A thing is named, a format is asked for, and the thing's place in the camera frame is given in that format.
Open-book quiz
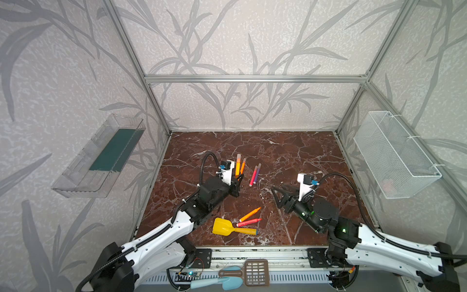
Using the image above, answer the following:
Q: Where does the light blue spatula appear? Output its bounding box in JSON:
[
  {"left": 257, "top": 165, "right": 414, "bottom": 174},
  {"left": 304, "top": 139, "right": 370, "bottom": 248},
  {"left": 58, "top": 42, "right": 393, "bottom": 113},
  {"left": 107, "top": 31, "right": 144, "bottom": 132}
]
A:
[{"left": 190, "top": 266, "right": 244, "bottom": 291}]

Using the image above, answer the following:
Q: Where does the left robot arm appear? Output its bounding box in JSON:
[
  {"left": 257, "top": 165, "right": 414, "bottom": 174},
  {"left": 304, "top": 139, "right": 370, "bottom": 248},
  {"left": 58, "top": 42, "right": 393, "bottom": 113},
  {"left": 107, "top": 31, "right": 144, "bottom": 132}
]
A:
[{"left": 76, "top": 175, "right": 243, "bottom": 292}]

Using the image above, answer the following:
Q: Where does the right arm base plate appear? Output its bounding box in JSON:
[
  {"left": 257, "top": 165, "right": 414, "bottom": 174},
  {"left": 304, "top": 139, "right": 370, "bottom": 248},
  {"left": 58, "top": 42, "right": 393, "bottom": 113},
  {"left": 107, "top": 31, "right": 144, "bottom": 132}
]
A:
[{"left": 306, "top": 246, "right": 344, "bottom": 268}]

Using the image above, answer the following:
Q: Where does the clear plastic wall tray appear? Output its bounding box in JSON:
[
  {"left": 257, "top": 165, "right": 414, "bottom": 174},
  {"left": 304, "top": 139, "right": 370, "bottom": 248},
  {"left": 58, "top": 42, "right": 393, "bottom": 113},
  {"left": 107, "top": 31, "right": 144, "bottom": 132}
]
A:
[{"left": 52, "top": 114, "right": 146, "bottom": 198}]

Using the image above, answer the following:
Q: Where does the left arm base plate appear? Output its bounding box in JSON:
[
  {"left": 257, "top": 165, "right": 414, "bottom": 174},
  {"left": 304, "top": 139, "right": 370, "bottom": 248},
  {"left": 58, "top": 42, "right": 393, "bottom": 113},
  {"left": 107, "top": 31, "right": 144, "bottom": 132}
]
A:
[{"left": 180, "top": 248, "right": 212, "bottom": 269}]

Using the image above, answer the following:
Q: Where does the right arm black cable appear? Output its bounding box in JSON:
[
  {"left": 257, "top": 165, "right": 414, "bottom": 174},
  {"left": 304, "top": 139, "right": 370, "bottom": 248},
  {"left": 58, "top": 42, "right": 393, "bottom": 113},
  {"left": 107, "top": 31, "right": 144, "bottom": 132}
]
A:
[{"left": 317, "top": 172, "right": 467, "bottom": 262}]

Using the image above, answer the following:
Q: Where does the yellow toy shovel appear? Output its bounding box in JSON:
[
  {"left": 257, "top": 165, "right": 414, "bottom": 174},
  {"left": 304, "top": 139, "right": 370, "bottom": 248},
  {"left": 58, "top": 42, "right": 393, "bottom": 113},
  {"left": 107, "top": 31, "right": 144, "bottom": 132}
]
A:
[{"left": 212, "top": 218, "right": 257, "bottom": 236}]

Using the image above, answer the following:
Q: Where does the purple marker pen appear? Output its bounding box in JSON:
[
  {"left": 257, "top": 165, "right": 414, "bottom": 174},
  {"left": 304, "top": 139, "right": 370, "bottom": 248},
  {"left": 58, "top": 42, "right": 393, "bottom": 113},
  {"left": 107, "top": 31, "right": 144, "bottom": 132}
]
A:
[{"left": 254, "top": 163, "right": 261, "bottom": 184}]

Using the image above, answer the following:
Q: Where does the red marker pen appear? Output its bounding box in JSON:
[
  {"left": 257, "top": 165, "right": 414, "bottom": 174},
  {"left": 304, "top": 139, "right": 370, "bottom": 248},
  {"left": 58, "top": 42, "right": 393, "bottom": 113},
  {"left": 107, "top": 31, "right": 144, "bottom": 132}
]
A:
[{"left": 236, "top": 219, "right": 262, "bottom": 228}]

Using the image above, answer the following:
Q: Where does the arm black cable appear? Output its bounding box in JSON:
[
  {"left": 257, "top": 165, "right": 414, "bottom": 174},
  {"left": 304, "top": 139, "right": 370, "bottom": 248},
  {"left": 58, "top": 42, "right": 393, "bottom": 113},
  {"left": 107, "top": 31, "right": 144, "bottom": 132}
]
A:
[
  {"left": 75, "top": 151, "right": 220, "bottom": 292},
  {"left": 317, "top": 172, "right": 467, "bottom": 262}
]

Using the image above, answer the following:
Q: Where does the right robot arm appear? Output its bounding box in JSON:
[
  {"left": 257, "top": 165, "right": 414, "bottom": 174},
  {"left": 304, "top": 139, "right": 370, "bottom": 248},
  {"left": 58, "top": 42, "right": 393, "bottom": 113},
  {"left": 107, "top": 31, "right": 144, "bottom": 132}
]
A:
[{"left": 271, "top": 187, "right": 464, "bottom": 292}]

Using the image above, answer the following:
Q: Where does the white wire basket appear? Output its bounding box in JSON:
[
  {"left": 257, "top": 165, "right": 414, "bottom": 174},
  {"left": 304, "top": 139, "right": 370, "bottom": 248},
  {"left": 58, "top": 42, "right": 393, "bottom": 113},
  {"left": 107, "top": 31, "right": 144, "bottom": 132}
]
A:
[{"left": 354, "top": 111, "right": 442, "bottom": 200}]

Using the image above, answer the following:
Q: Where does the orange marker pen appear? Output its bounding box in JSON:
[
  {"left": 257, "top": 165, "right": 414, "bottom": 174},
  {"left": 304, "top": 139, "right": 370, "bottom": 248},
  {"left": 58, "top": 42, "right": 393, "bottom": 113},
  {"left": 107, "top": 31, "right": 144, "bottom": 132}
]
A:
[
  {"left": 240, "top": 208, "right": 261, "bottom": 222},
  {"left": 235, "top": 154, "right": 242, "bottom": 177},
  {"left": 240, "top": 158, "right": 247, "bottom": 175}
]

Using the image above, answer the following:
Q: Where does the pink marker pen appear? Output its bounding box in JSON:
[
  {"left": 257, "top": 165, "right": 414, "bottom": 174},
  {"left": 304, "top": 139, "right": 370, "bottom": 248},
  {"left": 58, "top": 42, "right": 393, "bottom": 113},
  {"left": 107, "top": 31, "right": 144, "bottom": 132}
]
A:
[{"left": 249, "top": 166, "right": 258, "bottom": 187}]

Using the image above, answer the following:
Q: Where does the small circuit board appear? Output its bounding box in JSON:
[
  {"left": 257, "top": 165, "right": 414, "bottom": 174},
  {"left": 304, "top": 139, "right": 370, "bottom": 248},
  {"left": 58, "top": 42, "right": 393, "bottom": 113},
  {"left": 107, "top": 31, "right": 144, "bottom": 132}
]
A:
[{"left": 176, "top": 269, "right": 203, "bottom": 282}]

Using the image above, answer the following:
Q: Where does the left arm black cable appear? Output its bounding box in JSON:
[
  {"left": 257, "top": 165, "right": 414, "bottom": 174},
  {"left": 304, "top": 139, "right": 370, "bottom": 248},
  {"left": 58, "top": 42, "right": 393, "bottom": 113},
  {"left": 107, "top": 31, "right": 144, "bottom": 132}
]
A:
[{"left": 75, "top": 151, "right": 220, "bottom": 292}]

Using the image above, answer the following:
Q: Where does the aluminium front rail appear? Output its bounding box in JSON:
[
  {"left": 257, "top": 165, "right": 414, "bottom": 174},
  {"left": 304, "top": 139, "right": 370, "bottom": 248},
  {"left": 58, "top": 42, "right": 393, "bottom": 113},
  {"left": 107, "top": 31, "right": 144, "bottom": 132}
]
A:
[{"left": 138, "top": 245, "right": 409, "bottom": 285}]

